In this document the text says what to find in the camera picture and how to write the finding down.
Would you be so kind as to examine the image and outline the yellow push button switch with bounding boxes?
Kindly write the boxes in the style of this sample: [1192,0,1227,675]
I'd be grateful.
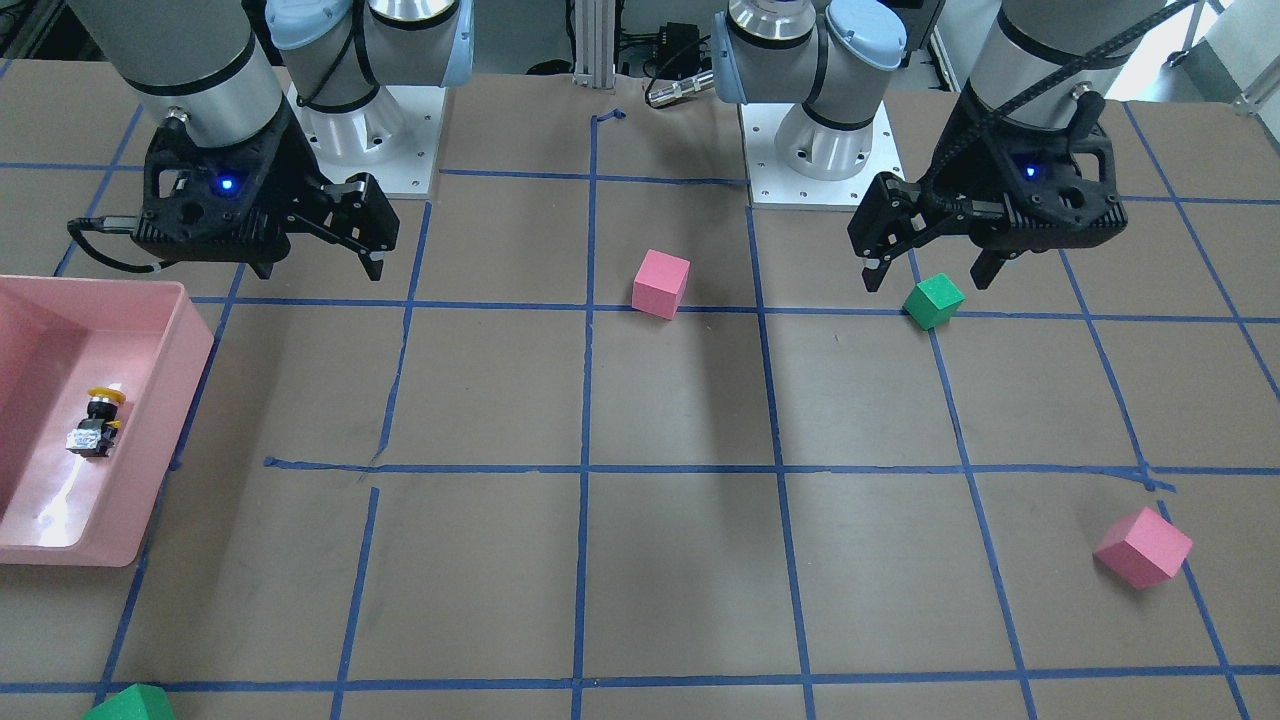
[65,386,127,457]

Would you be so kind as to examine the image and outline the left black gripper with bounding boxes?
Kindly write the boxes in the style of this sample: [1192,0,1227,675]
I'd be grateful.
[847,88,1129,293]

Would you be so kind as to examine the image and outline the pink cube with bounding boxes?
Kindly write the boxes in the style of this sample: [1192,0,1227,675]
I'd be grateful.
[1092,507,1196,591]
[630,249,691,322]

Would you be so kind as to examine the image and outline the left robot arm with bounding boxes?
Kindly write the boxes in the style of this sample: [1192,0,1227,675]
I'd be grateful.
[710,1,1183,292]

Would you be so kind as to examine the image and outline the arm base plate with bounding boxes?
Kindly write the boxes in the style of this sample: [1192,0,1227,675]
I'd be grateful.
[739,102,902,211]
[287,85,449,199]

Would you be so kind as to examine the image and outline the pink cube centre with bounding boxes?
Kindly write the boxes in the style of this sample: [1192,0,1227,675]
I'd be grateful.
[630,249,691,322]

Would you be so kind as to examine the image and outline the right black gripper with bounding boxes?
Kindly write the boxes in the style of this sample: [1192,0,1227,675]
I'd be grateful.
[131,100,401,281]

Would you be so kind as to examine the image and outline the pink cube far side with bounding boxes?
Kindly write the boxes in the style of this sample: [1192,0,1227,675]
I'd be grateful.
[1092,507,1196,591]

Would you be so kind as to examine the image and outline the pink plastic bin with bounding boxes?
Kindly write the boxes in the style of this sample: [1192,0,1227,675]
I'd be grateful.
[1,275,212,568]

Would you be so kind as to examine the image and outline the green cube near left arm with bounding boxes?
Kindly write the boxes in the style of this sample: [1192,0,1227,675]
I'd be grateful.
[902,273,966,331]

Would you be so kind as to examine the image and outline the aluminium frame post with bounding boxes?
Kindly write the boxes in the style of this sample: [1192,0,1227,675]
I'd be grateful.
[572,0,617,94]

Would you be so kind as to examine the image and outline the green cube near bin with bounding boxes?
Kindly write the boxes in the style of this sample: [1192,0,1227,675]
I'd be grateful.
[82,683,177,720]

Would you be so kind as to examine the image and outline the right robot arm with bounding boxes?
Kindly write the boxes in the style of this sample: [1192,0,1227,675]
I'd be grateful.
[67,1,475,281]

